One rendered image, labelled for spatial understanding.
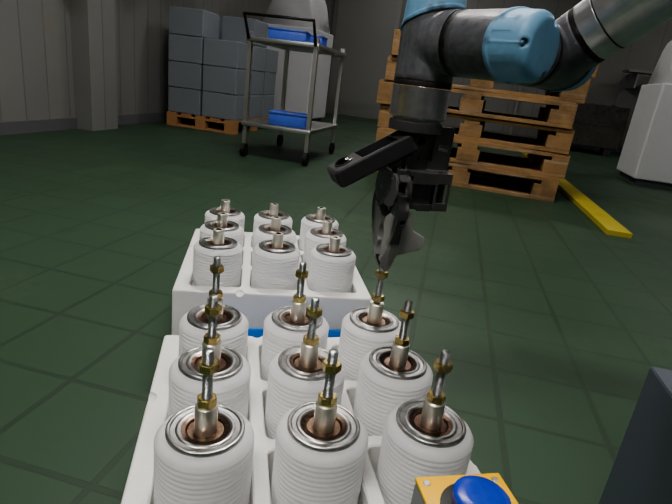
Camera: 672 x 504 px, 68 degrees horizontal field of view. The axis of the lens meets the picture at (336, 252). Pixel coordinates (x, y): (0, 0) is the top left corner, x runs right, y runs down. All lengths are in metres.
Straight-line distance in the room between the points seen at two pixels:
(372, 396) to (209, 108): 4.34
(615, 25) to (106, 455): 0.90
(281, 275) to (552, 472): 0.60
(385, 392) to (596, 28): 0.49
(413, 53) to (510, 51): 0.13
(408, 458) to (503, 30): 0.45
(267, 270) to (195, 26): 4.05
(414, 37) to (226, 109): 4.17
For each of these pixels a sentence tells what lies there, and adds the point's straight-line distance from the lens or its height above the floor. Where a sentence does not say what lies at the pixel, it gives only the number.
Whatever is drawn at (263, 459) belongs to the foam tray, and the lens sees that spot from 0.61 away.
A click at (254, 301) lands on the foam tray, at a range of 0.99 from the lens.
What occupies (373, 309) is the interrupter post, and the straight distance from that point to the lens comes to 0.75.
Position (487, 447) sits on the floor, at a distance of 1.00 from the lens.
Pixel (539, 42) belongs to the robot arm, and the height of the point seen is 0.65.
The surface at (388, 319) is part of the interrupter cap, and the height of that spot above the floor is 0.25.
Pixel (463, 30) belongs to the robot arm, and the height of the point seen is 0.66.
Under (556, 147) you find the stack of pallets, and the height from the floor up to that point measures 0.35.
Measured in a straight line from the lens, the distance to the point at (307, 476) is 0.53.
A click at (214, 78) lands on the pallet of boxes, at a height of 0.46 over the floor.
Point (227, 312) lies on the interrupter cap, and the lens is 0.74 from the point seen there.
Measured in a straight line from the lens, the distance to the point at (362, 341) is 0.73.
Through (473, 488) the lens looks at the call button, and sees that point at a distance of 0.40.
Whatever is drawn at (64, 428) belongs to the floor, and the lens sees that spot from 0.97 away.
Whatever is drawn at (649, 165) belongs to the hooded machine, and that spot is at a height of 0.19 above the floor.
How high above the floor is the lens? 0.59
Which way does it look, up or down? 19 degrees down
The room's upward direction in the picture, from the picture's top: 7 degrees clockwise
